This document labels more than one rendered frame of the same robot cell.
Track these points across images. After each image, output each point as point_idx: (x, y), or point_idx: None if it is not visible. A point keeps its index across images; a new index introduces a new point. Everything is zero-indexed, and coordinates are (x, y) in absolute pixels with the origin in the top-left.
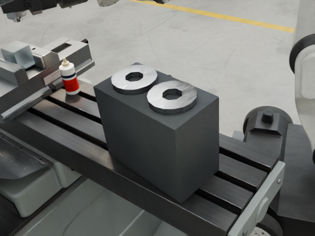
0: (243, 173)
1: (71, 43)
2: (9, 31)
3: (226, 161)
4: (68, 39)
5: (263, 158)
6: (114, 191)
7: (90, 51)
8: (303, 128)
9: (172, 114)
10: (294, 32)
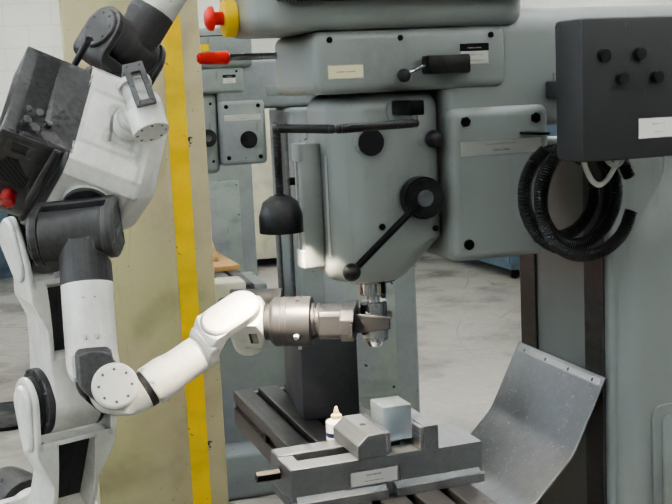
0: (274, 389)
1: (291, 457)
2: None
3: (274, 395)
4: (288, 462)
5: (247, 391)
6: None
7: (271, 464)
8: (95, 497)
9: None
10: (62, 391)
